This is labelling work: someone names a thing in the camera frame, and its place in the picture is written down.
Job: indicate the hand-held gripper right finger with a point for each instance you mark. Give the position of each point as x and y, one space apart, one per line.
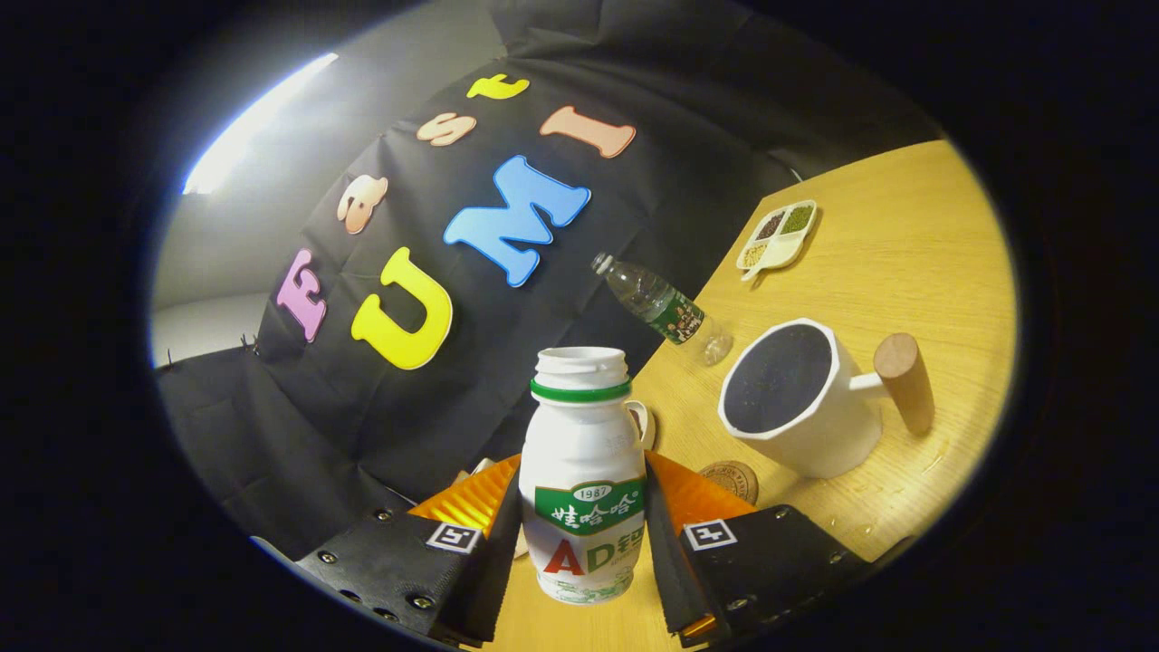
665 561

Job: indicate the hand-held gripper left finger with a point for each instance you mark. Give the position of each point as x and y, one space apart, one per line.
493 570

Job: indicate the round cork coaster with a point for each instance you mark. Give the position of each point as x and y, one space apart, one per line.
732 478

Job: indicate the white juice bottle green label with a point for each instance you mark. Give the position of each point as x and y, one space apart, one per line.
579 453

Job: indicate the clear plastic water bottle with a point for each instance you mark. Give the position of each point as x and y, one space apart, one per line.
665 308

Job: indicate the white round plate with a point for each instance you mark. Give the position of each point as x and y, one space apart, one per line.
643 424

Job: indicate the black backdrop cloth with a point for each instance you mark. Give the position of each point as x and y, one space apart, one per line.
435 407

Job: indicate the white divided tray with beans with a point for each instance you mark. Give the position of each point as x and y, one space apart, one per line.
777 240

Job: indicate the wooden table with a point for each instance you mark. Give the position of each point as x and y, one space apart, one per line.
905 254

